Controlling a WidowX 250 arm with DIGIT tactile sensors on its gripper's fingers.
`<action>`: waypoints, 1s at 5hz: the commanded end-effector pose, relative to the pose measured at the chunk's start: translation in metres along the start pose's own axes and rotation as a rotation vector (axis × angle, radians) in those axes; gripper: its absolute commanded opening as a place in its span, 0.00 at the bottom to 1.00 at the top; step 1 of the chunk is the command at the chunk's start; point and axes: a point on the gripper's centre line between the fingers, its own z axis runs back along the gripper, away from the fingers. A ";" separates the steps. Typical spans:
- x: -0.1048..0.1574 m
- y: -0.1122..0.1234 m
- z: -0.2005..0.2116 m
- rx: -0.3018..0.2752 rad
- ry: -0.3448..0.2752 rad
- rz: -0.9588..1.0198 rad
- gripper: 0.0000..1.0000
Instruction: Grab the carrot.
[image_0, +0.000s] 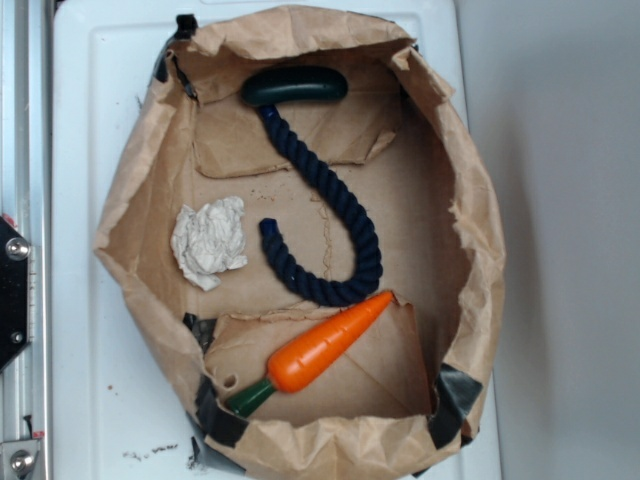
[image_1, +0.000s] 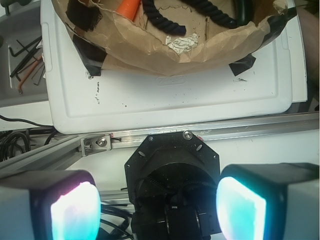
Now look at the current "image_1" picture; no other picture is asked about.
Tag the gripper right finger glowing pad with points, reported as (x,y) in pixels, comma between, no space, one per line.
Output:
(279,201)

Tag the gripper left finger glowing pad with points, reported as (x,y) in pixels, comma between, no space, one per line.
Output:
(49,205)

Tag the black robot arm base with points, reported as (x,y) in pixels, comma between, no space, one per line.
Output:
(172,186)

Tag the orange carrot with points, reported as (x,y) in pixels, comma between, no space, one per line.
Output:
(128,8)

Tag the white plastic bin lid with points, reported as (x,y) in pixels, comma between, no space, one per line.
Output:
(118,100)

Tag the grey tool tray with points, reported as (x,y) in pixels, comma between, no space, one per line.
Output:
(20,35)

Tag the set of hex keys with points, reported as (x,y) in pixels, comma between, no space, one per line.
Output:
(25,60)

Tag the brown paper bag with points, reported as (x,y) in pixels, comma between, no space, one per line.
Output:
(106,40)

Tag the crumpled white paper ball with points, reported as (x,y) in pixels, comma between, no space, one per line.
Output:
(182,44)

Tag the dark green curved toy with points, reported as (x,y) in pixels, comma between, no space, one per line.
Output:
(244,12)

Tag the aluminium extrusion rail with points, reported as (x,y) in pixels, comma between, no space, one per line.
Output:
(66,151)

